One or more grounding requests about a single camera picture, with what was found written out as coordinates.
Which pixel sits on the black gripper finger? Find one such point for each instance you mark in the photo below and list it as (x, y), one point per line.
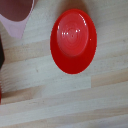
(1, 53)

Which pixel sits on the pink plastic cup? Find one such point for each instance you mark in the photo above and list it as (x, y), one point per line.
(15, 13)

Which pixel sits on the red plastic bowl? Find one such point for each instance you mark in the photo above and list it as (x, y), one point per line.
(73, 38)

